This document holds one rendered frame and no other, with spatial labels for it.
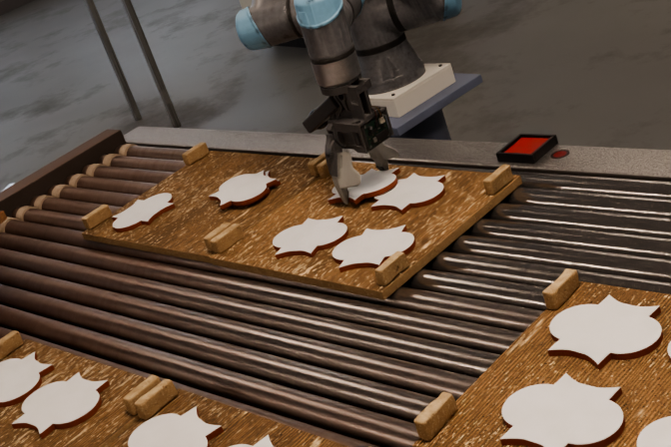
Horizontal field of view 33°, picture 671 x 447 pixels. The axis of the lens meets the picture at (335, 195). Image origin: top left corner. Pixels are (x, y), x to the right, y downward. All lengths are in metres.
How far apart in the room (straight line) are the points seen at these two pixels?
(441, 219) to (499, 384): 0.48
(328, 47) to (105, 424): 0.67
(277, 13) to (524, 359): 0.81
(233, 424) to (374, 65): 1.19
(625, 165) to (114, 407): 0.86
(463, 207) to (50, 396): 0.69
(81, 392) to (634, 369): 0.78
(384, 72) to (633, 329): 1.23
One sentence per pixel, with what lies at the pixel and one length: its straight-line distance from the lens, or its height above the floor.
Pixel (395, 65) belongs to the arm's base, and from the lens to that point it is 2.45.
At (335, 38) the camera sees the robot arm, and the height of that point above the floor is 1.23.
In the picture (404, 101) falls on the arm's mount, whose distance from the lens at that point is 2.42.
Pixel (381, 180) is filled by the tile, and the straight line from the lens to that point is 1.91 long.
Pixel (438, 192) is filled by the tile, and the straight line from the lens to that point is 1.83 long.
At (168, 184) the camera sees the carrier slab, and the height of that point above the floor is 0.94.
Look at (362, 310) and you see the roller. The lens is 1.62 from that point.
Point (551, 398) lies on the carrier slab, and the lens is 1.28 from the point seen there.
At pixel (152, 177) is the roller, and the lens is 2.46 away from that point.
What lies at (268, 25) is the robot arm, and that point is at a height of 1.25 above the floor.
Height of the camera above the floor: 1.69
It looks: 23 degrees down
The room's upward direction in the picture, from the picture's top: 20 degrees counter-clockwise
